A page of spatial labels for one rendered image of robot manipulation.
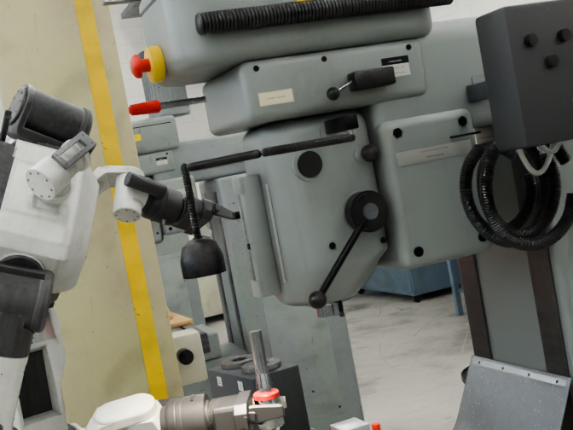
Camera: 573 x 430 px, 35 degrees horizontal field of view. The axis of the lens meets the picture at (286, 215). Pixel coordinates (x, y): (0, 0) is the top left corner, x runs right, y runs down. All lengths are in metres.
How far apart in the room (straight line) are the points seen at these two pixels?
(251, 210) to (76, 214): 0.37
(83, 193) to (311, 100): 0.53
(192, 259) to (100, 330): 1.83
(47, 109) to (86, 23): 1.45
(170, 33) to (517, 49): 0.53
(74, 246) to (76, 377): 1.59
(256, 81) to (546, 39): 0.45
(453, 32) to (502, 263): 0.46
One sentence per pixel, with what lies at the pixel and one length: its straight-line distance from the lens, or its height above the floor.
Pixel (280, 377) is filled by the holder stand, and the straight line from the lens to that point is 1.98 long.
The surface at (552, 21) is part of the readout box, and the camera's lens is 1.42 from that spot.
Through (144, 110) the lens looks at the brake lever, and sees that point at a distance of 1.60.
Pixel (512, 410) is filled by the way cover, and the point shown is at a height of 1.02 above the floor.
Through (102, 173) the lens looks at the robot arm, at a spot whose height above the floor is 1.61.
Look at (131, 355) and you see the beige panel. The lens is 3.28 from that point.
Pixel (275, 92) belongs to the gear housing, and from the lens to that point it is 1.45.
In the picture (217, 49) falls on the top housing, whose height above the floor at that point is 1.75.
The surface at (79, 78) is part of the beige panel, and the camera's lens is 3.26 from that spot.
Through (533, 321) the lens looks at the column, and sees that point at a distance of 1.74.
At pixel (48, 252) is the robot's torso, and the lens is 1.69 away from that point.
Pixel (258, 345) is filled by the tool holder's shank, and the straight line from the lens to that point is 1.61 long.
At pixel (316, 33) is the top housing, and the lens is 1.48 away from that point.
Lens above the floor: 1.55
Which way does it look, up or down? 3 degrees down
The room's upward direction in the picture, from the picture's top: 10 degrees counter-clockwise
